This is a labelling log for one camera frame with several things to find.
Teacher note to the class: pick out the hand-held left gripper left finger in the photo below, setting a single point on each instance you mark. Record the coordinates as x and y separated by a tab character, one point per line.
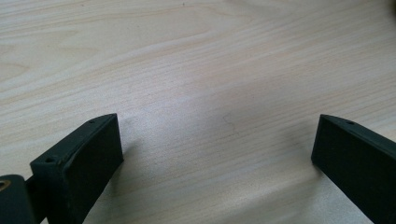
77	168

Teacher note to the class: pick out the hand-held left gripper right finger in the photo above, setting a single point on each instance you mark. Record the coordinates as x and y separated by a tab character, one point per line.
358	158

